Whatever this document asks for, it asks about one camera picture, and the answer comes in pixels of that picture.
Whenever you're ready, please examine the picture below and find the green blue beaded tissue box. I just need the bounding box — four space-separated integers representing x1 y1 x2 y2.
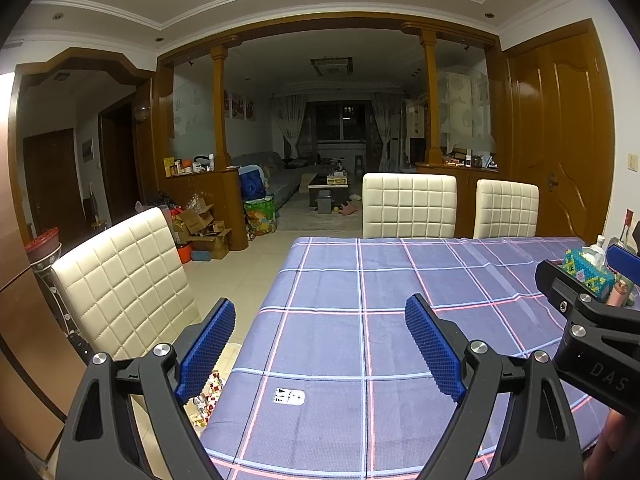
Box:
562 249 616 303

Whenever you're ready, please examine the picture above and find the open cardboard box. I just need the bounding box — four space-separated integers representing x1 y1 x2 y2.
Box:
190 227 233 261
175 200 216 236

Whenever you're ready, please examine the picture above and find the person's right hand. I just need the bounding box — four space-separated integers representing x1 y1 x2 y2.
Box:
592 407 633 480

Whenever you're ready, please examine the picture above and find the square ceiling lamp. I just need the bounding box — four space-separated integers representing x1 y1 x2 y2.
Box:
310 57 353 77

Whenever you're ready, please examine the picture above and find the patterned curtain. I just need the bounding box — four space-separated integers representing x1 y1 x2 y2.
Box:
272 95 307 158
370 94 403 161

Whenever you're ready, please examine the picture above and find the grey sofa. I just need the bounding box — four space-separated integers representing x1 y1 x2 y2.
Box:
232 151 313 208

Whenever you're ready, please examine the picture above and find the coffee table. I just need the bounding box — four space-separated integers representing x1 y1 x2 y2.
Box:
307 172 349 206

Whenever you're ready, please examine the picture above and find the black remote control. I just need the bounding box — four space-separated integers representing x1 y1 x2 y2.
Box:
67 332 93 361

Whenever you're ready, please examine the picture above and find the dark window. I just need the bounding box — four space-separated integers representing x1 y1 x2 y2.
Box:
307 102 371 143

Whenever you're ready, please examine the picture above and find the glossy wooden door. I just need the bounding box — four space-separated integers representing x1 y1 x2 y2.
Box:
505 20 616 243

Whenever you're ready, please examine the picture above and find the glass bottle with red cap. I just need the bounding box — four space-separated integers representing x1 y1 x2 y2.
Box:
617 212 638 248

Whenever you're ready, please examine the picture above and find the dark wooden door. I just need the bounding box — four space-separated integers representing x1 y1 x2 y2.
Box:
98 92 141 221
22 129 83 238

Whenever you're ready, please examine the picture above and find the blue bag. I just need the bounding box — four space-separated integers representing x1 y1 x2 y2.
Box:
239 167 268 198

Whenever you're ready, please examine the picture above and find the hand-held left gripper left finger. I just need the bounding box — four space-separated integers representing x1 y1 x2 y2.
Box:
56 297 237 480

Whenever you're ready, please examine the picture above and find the clear plastic bin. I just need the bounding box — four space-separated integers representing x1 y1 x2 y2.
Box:
182 341 243 431

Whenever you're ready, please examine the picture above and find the red basin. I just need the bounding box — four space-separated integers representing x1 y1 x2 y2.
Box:
25 227 61 263

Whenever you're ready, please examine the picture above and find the wooden partition cabinet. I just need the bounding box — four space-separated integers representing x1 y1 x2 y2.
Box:
162 167 249 261
415 161 501 238

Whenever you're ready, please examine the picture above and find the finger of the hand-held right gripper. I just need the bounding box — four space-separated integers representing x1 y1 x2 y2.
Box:
535 260 640 356
606 244 640 311

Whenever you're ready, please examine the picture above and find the colourful printed bag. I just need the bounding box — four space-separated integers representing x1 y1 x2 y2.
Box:
243 195 277 236

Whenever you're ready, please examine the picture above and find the cream quilted dining chair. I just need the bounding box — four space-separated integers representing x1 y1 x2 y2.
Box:
361 173 458 239
472 179 540 239
50 206 202 366

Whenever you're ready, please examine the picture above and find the wooden cabinet with black stripe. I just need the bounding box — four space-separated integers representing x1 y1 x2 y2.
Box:
0 240 83 461

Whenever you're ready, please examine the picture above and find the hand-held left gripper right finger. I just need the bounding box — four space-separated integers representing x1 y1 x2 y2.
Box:
404 294 586 480

